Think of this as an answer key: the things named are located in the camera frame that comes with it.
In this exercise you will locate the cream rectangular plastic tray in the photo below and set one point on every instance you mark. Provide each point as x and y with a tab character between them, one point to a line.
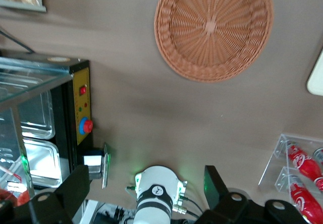
317	80

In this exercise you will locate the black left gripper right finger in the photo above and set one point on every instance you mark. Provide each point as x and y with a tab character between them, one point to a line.
214	191

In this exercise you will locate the brown round wicker basket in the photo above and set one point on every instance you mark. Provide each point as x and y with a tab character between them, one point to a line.
214	32

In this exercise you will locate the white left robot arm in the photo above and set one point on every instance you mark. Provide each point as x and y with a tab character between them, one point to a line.
156	183

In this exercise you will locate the clear acrylic bottle rack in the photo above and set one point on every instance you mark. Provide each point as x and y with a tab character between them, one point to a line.
277	158

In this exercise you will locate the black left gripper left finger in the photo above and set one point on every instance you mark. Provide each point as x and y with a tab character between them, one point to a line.
73	188

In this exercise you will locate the steel warmer pan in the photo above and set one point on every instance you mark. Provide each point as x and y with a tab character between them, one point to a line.
43	163
38	118

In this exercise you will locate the black food warmer display case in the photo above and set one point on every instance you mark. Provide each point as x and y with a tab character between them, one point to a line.
68	123

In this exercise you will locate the orange fried food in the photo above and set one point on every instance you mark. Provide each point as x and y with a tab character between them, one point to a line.
21	197

